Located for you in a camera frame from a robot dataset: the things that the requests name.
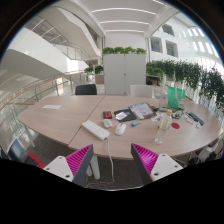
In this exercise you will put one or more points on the white computer mouse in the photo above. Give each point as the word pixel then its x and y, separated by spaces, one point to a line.
pixel 120 129

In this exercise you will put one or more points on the black red small box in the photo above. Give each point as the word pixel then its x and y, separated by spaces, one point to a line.
pixel 107 115

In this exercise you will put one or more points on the black office chair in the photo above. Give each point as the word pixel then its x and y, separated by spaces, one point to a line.
pixel 87 89

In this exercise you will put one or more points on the red round coaster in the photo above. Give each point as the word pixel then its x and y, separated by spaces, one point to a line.
pixel 175 125

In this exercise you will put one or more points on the small white remote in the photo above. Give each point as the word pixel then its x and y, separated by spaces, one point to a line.
pixel 107 123

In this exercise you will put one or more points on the dark blue flat case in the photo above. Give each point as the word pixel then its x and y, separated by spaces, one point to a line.
pixel 196 118

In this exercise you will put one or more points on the white paper sheet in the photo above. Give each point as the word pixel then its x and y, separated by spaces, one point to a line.
pixel 52 107

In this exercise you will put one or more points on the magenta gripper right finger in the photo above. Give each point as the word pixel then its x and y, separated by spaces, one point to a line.
pixel 152 166

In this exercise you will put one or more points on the red black chair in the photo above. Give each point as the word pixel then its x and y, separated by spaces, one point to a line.
pixel 17 153

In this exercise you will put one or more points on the white office chair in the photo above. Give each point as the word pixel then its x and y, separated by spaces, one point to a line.
pixel 141 91

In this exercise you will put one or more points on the green hedge planter row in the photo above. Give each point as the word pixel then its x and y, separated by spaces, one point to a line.
pixel 207 82

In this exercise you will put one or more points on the blue white marker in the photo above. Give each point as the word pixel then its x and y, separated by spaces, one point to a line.
pixel 135 124

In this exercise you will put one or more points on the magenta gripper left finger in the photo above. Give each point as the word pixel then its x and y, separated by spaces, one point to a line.
pixel 72 167

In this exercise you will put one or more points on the clear plastic water bottle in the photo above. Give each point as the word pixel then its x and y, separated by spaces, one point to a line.
pixel 164 126

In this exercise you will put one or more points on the tall clear glass bottle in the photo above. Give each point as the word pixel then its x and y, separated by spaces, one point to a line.
pixel 163 102

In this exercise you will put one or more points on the green plastic bag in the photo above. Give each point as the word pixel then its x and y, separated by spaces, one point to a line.
pixel 176 98

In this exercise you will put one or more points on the black notebook with card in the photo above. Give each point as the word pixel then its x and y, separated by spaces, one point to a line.
pixel 124 115

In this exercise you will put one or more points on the white cabinet with plants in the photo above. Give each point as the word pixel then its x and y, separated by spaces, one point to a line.
pixel 122 68

